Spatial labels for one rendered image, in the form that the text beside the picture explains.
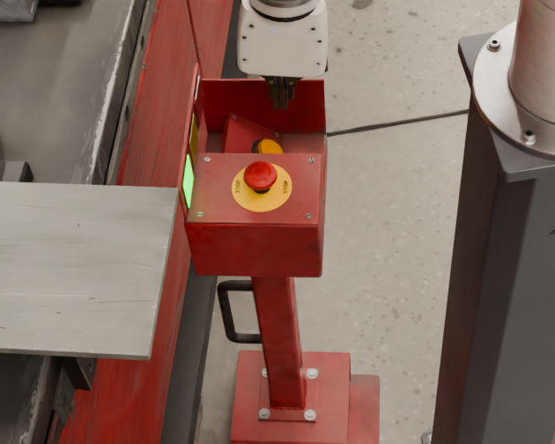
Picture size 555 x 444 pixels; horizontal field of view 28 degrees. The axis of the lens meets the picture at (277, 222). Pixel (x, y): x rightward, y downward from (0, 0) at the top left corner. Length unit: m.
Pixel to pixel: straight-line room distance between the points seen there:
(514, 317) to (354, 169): 1.05
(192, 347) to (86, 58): 0.83
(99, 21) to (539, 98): 0.58
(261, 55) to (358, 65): 1.26
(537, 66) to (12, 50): 0.66
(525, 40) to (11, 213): 0.50
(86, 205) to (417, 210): 1.27
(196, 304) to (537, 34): 1.21
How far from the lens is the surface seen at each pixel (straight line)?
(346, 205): 2.26
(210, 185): 1.33
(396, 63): 2.50
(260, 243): 1.32
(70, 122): 1.30
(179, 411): 2.00
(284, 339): 1.68
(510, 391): 1.50
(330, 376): 1.92
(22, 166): 1.23
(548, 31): 1.01
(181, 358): 2.04
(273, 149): 1.42
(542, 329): 1.36
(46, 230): 1.05
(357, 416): 2.01
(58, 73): 1.35
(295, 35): 1.22
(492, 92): 1.10
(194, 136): 1.33
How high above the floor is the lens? 1.83
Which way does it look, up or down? 55 degrees down
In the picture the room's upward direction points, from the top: 7 degrees counter-clockwise
